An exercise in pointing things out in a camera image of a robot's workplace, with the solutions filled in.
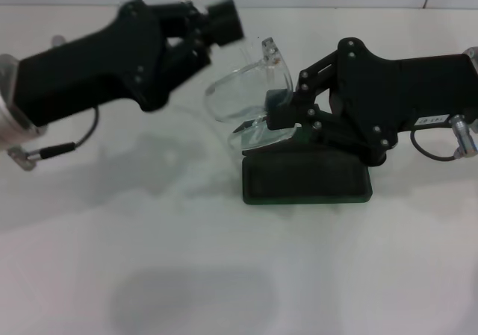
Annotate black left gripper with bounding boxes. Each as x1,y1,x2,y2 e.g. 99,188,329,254
17,0,177,114

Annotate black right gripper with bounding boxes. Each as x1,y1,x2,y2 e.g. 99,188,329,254
263,36,478,166

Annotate clear plastic glasses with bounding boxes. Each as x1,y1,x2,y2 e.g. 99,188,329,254
178,0,300,152

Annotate green glasses case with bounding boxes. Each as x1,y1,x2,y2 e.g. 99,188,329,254
241,122,374,205

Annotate left gripper cable with plugs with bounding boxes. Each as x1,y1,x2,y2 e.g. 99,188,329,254
7,34,101,172

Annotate gripper cable with plugs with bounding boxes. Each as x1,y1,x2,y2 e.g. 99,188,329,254
409,113,478,161
7,34,101,172

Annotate right gripper cable with plugs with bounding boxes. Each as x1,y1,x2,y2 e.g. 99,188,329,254
409,113,478,161

